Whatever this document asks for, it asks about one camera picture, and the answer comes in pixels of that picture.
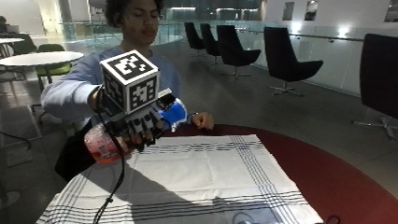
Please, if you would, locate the clear bottle with blue cap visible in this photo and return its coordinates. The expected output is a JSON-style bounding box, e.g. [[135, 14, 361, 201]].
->
[[84, 98, 190, 165]]

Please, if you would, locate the white cube with black markers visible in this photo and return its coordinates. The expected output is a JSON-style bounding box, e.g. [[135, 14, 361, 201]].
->
[[99, 49, 162, 116]]

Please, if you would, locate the white cloth with dark stripes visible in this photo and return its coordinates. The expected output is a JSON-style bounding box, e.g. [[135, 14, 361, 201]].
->
[[35, 133, 325, 224]]

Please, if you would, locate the the person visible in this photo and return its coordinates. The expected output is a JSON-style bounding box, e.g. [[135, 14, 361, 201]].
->
[[41, 0, 216, 183]]

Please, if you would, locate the black swivel chair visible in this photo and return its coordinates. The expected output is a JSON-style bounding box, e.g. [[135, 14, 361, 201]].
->
[[199, 22, 224, 65], [263, 26, 325, 97], [216, 24, 263, 79], [351, 33, 398, 142], [183, 21, 208, 58]]

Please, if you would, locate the glass balustrade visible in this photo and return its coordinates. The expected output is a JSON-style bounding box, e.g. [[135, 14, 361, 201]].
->
[[62, 20, 184, 49]]

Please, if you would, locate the metal handrail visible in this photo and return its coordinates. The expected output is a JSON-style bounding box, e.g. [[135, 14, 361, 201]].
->
[[236, 27, 367, 44]]

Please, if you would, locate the dark green chair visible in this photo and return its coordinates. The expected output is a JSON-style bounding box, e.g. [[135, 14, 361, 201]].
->
[[11, 33, 39, 56]]

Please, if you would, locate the small black palm camera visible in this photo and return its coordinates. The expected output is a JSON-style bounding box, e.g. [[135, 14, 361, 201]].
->
[[156, 88, 179, 108]]

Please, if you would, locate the black glove cable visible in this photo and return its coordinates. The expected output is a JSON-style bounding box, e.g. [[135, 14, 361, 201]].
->
[[91, 85, 128, 224]]

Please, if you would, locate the dark wall picture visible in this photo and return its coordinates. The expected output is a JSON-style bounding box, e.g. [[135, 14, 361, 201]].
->
[[384, 0, 398, 23], [281, 1, 296, 21], [304, 0, 320, 22]]

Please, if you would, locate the black cable loop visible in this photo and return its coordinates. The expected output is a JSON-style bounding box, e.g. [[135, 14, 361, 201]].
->
[[324, 214, 343, 224]]

